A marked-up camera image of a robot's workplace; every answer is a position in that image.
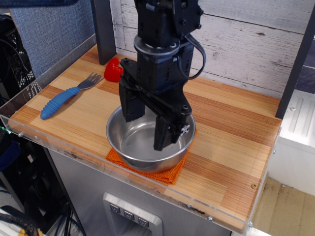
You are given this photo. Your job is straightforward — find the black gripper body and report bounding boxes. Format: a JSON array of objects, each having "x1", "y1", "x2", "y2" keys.
[{"x1": 120, "y1": 41, "x2": 193, "y2": 117}]

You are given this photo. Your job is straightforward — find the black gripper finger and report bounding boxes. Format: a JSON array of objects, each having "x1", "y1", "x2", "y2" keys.
[
  {"x1": 119, "y1": 83, "x2": 145, "y2": 122},
  {"x1": 154, "y1": 114, "x2": 190, "y2": 151}
]

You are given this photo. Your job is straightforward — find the stainless steel pot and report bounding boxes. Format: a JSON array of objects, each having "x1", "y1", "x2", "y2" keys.
[{"x1": 106, "y1": 106, "x2": 196, "y2": 173}]

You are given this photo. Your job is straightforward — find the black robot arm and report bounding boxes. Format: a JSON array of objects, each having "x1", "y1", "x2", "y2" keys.
[{"x1": 119, "y1": 0, "x2": 205, "y2": 151}]

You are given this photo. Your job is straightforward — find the orange folded cloth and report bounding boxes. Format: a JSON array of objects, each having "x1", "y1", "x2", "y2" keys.
[{"x1": 105, "y1": 127, "x2": 198, "y2": 185}]

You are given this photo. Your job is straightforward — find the red toy strawberry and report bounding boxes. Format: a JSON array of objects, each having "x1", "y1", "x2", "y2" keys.
[{"x1": 104, "y1": 58, "x2": 124, "y2": 82}]

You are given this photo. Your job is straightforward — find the silver control panel with buttons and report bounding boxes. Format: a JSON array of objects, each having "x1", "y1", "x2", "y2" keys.
[{"x1": 103, "y1": 192, "x2": 163, "y2": 236}]

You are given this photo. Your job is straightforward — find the blue handled metal fork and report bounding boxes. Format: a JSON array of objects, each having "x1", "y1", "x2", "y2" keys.
[{"x1": 40, "y1": 72, "x2": 102, "y2": 119}]

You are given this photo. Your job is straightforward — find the dark grey left post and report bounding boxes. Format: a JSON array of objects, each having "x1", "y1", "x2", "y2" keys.
[{"x1": 91, "y1": 0, "x2": 117, "y2": 65}]

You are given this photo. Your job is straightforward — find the dark grey post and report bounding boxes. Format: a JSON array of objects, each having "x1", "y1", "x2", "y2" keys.
[
  {"x1": 275, "y1": 6, "x2": 315, "y2": 119},
  {"x1": 91, "y1": 0, "x2": 117, "y2": 65}
]

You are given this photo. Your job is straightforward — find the dark grey right post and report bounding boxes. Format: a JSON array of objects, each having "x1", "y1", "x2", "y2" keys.
[{"x1": 275, "y1": 6, "x2": 315, "y2": 119}]

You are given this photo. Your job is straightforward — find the black braided cable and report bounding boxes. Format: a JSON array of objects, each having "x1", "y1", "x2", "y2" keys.
[{"x1": 0, "y1": 0, "x2": 82, "y2": 8}]

